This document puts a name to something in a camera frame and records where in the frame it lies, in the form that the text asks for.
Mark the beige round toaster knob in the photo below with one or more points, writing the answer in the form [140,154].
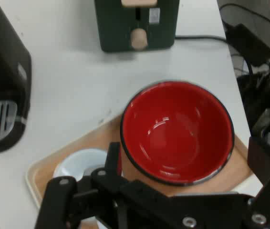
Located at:
[138,39]

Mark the white ceramic cup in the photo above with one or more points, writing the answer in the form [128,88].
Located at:
[82,159]

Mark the light wooden tray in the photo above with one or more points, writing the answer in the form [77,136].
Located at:
[49,167]

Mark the black coffee machine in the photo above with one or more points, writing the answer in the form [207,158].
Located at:
[1,71]

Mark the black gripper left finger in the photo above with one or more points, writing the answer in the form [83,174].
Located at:
[61,198]

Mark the black power adapter brick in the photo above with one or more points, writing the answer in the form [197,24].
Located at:
[249,45]

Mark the dark green two-slot toaster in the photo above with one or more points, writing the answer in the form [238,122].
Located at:
[116,26]

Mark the red bowl with black rim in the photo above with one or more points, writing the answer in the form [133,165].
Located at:
[176,133]

